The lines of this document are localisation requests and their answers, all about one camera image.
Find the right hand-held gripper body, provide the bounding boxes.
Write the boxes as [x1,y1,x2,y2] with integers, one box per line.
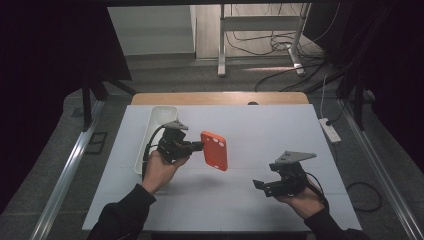
[263,150,318,198]

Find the white board table cover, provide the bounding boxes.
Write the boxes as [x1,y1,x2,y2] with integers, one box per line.
[82,104,363,233]

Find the wooden table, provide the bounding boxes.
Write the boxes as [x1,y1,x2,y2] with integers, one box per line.
[130,92,310,106]

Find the white power strip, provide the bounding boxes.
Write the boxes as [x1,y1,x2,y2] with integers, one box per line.
[318,117,342,144]

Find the person's left hand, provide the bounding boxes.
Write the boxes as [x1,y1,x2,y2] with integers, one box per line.
[141,149,191,196]

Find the person's right hand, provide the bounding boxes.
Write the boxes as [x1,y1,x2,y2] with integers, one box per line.
[274,181,326,221]

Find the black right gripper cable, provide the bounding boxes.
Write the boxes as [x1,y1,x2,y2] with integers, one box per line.
[304,171,383,214]

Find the white desk frame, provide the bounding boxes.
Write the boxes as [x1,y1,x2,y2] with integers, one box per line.
[217,3,312,78]

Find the black metal stand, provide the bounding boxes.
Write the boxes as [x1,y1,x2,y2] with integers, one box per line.
[335,78,367,131]
[81,73,138,132]

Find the black floor socket frame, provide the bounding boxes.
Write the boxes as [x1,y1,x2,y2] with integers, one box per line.
[84,131,108,155]

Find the tangle of black floor cables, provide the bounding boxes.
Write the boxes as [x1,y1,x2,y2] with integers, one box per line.
[224,3,334,93]

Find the dark curtain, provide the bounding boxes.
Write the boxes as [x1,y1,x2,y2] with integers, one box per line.
[303,0,424,168]
[0,0,133,214]

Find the black plug with cable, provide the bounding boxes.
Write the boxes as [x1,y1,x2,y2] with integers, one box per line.
[325,99,347,127]

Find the white plastic storage bin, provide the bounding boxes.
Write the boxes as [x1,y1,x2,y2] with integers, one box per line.
[133,105,179,176]

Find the aluminium rail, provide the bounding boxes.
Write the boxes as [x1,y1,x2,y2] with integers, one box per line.
[338,99,424,240]
[29,99,106,240]

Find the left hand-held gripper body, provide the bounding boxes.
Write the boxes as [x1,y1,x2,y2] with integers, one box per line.
[156,119,195,164]

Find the thin white cable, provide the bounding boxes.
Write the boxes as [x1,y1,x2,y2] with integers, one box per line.
[319,74,329,119]

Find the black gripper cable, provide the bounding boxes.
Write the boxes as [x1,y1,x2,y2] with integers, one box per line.
[304,171,383,214]
[141,123,168,181]

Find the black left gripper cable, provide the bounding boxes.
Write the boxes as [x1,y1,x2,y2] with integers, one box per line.
[141,123,168,181]

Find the orange phone case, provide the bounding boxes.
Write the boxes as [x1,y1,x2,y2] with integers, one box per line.
[200,130,229,172]

